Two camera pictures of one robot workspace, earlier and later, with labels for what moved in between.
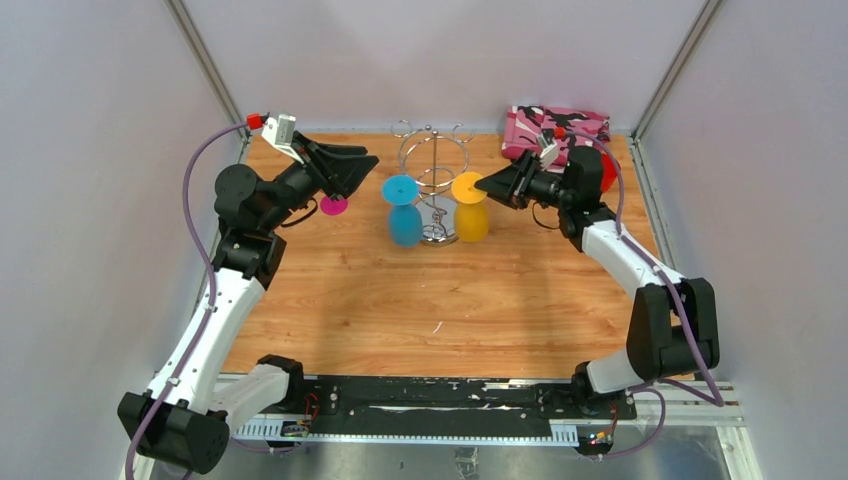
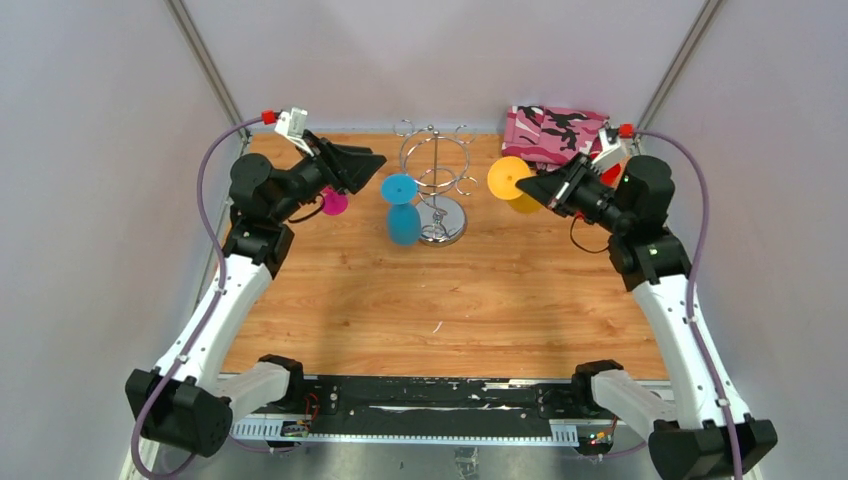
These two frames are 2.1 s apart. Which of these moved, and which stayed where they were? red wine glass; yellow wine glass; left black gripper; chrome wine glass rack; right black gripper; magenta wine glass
Moved: right black gripper; yellow wine glass
Stayed: chrome wine glass rack; magenta wine glass; left black gripper; red wine glass
